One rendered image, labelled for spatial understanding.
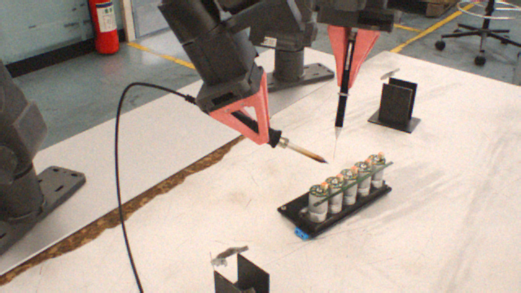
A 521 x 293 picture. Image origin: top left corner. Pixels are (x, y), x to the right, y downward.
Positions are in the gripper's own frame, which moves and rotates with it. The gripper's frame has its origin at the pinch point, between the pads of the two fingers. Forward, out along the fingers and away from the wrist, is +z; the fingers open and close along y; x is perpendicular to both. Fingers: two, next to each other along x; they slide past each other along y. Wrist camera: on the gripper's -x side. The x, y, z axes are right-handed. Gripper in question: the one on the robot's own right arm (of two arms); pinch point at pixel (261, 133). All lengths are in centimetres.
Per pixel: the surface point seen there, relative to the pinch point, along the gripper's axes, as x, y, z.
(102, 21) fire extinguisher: 140, 233, -1
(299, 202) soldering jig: 0.7, 1.1, 12.5
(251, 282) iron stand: 3.5, -16.5, 7.9
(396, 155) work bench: -12.4, 16.4, 20.7
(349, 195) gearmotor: -6.2, 0.1, 13.4
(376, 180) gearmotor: -9.7, 4.0, 15.3
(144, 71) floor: 124, 213, 34
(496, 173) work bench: -25.5, 12.6, 27.5
